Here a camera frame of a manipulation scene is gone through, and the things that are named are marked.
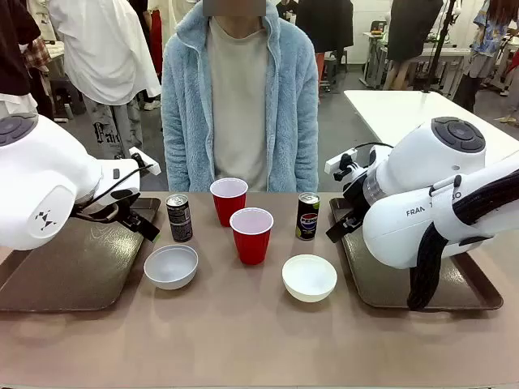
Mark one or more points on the person in blue floral shirt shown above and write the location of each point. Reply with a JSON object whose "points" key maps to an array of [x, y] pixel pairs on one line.
{"points": [[486, 32]]}

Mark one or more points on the grey-white bowl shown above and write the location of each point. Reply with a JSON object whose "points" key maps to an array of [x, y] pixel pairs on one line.
{"points": [[170, 267]]}

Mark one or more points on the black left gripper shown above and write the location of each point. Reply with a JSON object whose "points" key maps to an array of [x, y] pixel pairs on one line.
{"points": [[119, 208]]}

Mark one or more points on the black tripod stand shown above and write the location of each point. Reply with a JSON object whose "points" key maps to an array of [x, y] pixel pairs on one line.
{"points": [[440, 40]]}

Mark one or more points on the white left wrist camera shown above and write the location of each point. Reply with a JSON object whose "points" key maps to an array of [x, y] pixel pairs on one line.
{"points": [[148, 166]]}

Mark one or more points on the person in black dress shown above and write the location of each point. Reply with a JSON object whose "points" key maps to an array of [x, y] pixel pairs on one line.
{"points": [[409, 32]]}

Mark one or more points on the person in blue fleece jacket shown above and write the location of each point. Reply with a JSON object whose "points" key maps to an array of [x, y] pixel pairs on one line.
{"points": [[239, 101]]}

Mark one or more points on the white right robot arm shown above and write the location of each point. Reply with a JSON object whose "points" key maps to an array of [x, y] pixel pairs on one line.
{"points": [[425, 162]]}

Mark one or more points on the black can grey label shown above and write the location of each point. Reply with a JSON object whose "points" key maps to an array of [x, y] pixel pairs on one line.
{"points": [[179, 221]]}

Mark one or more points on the person in white shirt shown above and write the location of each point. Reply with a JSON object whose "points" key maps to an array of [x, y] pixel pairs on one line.
{"points": [[105, 48]]}

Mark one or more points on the black Pepsi can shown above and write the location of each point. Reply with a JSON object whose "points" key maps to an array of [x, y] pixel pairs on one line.
{"points": [[308, 221]]}

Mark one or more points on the red plastic cup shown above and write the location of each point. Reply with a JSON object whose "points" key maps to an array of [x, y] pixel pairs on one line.
{"points": [[251, 243], [227, 206]]}

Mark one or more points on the brown plastic tray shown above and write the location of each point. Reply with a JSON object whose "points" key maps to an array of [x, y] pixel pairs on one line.
{"points": [[462, 287], [81, 267]]}

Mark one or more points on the person in black shirt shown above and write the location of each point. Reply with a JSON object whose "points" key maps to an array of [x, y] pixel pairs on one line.
{"points": [[12, 48]]}

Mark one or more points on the white desk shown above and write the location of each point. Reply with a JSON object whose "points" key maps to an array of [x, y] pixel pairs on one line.
{"points": [[450, 52]]}

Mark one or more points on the person in black top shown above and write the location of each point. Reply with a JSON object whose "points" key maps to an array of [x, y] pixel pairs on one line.
{"points": [[324, 24]]}

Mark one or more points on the white table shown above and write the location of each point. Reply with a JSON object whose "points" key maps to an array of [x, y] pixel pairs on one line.
{"points": [[397, 113]]}

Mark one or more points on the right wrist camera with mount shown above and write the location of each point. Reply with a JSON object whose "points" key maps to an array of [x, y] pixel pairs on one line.
{"points": [[338, 162]]}

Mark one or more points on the cream-white bowl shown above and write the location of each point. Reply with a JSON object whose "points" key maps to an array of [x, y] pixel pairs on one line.
{"points": [[310, 279]]}

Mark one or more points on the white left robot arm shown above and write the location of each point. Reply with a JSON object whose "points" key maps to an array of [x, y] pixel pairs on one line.
{"points": [[40, 182]]}

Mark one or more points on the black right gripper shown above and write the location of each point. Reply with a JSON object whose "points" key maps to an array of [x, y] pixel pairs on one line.
{"points": [[359, 200]]}

